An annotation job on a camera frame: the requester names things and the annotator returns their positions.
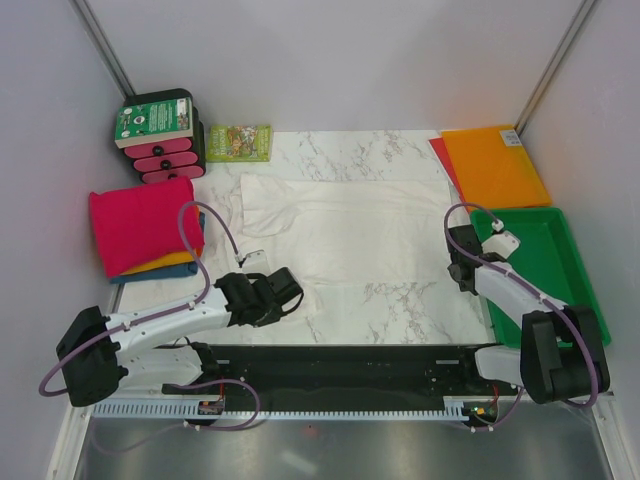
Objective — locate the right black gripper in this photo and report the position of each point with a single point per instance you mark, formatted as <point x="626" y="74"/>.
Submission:
<point x="474" y="293"/>

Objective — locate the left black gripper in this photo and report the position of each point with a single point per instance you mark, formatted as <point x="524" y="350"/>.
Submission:
<point x="273" y="316"/>

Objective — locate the white t shirt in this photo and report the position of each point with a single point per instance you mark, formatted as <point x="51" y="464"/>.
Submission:
<point x="343" y="234"/>

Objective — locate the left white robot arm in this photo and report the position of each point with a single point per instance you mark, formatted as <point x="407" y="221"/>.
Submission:
<point x="99" y="353"/>

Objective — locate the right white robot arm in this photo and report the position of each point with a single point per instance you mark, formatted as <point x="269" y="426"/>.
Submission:
<point x="561" y="356"/>

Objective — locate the blue folded t shirt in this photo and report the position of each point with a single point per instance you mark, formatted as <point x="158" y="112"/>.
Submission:
<point x="155" y="274"/>

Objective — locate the yellow folded t shirt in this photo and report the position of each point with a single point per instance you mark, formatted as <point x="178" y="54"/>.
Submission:
<point x="167" y="260"/>

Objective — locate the green plastic tray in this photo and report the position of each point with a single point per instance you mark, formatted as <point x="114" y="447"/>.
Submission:
<point x="548" y="257"/>

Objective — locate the orange plastic board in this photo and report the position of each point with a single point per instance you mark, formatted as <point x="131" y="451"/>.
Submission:
<point x="493" y="169"/>

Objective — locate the red plastic board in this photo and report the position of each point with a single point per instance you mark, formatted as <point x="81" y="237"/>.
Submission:
<point x="439" y="147"/>

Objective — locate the pink folded t shirt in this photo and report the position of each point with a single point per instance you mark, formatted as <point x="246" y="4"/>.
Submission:
<point x="155" y="198"/>

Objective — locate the lime green picture book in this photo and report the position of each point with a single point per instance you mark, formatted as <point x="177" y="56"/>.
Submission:
<point x="239" y="144"/>

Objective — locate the black pink drawer unit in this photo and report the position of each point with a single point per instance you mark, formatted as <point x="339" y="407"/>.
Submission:
<point x="182" y="157"/>

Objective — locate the green book on drawers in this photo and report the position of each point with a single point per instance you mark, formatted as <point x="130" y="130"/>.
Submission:
<point x="154" y="122"/>

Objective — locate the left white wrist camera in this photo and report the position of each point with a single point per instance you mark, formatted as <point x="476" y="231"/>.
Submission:
<point x="255" y="262"/>

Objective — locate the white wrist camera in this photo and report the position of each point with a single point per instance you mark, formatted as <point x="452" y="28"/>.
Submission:
<point x="501" y="241"/>
<point x="255" y="262"/>

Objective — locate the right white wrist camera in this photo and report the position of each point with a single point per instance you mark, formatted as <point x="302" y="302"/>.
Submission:
<point x="501" y="241"/>

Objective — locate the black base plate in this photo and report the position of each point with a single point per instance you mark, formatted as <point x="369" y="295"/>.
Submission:
<point x="359" y="377"/>

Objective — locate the white slotted cable duct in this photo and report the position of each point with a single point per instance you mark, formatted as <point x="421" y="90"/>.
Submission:
<point x="183" y="408"/>

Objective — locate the aluminium rail frame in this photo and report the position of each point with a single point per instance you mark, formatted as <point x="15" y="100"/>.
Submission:
<point x="521" y="440"/>

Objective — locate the right aluminium corner post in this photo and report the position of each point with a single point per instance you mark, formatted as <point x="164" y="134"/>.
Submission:
<point x="560" y="55"/>

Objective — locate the aluminium corner post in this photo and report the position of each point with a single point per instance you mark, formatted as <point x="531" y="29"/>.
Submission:
<point x="560" y="55"/>
<point x="103" y="46"/>

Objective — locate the left aluminium corner post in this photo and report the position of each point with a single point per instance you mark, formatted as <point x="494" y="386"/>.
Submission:
<point x="103" y="46"/>

